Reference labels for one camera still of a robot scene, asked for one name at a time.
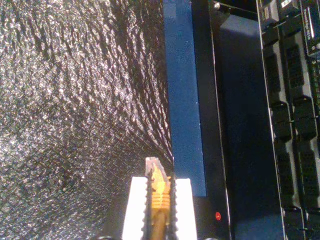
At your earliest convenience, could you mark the black rack unit red light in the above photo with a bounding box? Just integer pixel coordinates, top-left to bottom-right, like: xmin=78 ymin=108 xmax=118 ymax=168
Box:
xmin=191 ymin=0 xmax=286 ymax=240

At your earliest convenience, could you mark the black rack server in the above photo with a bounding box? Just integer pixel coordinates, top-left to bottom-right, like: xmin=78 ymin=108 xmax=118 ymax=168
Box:
xmin=256 ymin=0 xmax=320 ymax=240

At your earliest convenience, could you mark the black textured mat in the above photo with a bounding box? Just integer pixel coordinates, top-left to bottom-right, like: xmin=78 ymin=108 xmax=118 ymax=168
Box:
xmin=0 ymin=0 xmax=175 ymax=240

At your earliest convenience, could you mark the yellow network cable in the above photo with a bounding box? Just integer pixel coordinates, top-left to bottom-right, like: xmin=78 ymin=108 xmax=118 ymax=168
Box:
xmin=144 ymin=156 xmax=174 ymax=240

